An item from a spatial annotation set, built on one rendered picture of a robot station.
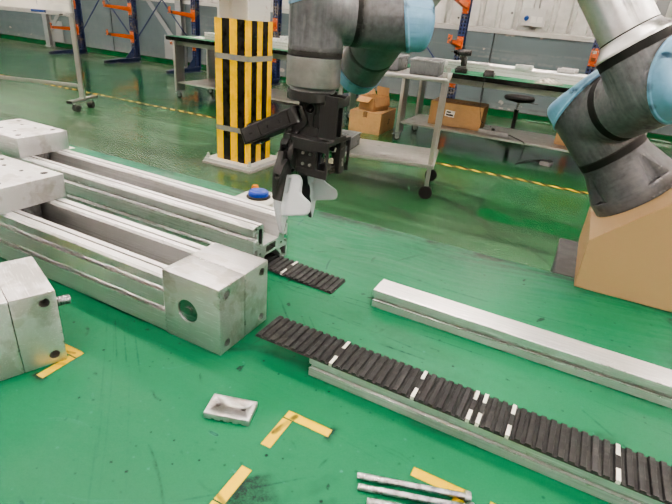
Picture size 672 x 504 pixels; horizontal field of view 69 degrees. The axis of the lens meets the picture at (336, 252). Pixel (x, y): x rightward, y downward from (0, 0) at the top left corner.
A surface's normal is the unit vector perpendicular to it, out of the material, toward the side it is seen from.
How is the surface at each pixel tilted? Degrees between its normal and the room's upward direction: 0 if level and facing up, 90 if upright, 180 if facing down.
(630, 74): 102
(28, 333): 90
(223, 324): 90
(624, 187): 81
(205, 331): 90
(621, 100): 111
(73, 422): 0
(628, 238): 90
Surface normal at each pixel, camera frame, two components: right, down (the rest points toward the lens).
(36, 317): 0.65, 0.38
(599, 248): -0.45, 0.36
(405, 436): 0.08, -0.90
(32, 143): 0.88, 0.27
